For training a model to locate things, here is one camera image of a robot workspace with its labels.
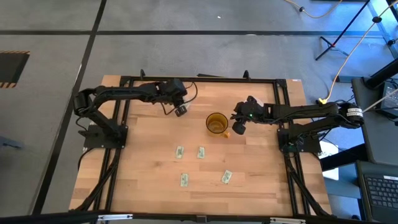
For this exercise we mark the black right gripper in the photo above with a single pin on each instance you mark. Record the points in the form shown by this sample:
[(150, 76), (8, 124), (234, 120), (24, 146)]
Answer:
[(252, 110)]

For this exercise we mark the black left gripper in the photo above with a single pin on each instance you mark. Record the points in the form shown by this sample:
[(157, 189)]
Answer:
[(174, 90)]

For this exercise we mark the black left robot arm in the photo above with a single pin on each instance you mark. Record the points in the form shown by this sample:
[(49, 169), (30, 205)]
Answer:
[(124, 91)]

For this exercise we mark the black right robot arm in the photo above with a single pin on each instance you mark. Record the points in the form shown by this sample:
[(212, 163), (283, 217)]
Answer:
[(311, 110)]

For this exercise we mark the yellow mug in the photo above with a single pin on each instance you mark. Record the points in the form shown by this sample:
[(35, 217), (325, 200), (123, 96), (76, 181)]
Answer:
[(217, 125)]

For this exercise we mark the green banknote left middle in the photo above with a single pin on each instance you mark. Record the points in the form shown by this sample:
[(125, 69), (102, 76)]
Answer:
[(179, 152)]

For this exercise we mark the green banknote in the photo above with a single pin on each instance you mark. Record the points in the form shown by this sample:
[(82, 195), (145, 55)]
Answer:
[(179, 152), (201, 152), (184, 180), (227, 176)]

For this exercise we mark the green banknote centre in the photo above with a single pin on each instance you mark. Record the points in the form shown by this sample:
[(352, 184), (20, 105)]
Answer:
[(201, 152)]

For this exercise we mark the green banknote bottom right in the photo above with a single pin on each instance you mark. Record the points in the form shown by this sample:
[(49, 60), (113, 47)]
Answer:
[(227, 176)]

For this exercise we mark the green banknote bottom left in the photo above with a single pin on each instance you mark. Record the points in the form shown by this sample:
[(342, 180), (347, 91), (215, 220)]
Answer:
[(184, 180)]

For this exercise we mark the white paper sheet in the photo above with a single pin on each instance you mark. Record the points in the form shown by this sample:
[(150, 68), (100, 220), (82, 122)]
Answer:
[(330, 152)]

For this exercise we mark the grey desk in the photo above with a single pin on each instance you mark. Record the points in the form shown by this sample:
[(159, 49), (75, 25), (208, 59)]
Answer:
[(379, 140)]

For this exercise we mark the black electronic device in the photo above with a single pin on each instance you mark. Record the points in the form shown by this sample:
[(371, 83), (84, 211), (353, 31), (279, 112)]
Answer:
[(391, 98)]

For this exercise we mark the black crossbar with silver brackets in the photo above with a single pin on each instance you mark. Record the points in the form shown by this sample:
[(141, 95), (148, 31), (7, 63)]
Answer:
[(62, 217)]

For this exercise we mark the standing desk with black legs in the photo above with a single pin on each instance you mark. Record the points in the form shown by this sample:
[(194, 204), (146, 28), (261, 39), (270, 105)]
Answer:
[(385, 31)]

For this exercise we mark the black floor hatch striped edge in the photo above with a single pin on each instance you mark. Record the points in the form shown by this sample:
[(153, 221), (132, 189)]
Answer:
[(11, 68)]

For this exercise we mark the black aluminium table frame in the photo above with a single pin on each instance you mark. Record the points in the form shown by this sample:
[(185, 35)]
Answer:
[(233, 79)]

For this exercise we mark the black frame hook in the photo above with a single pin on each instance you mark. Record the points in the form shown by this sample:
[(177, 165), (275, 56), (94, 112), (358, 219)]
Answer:
[(142, 74), (246, 74)]

